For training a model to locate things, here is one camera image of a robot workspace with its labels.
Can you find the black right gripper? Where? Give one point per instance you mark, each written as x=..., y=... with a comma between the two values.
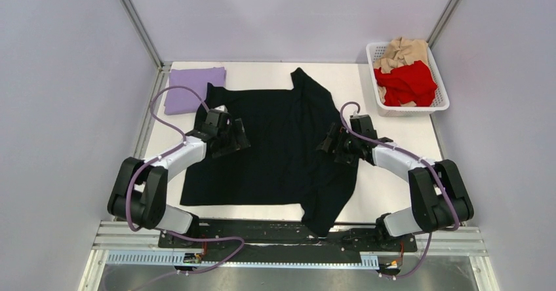
x=349, y=160

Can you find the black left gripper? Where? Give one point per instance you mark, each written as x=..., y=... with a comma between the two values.
x=238, y=141

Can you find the black t shirt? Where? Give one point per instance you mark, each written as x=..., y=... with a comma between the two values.
x=282, y=165

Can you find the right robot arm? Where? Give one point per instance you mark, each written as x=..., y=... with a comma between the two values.
x=438, y=197

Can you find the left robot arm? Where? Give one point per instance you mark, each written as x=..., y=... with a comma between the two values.
x=139, y=194

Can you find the folded purple t shirt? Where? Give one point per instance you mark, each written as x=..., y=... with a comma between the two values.
x=179, y=101

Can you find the white plastic basket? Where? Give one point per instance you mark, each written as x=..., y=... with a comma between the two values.
x=440, y=103

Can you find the red t shirt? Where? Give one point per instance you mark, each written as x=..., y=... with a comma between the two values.
x=406, y=86

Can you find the beige t shirt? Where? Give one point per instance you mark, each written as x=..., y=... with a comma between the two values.
x=402, y=52

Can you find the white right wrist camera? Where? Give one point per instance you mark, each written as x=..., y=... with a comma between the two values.
x=357, y=117

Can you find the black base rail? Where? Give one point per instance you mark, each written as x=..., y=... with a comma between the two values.
x=280, y=240

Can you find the white slotted cable duct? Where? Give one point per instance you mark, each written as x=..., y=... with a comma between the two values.
x=188, y=259

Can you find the right aluminium frame post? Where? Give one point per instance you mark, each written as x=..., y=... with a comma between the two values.
x=441, y=23

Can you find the aluminium frame post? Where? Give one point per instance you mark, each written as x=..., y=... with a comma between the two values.
x=142, y=32
x=441, y=23

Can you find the left aluminium frame post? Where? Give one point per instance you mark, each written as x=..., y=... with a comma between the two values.
x=142, y=32

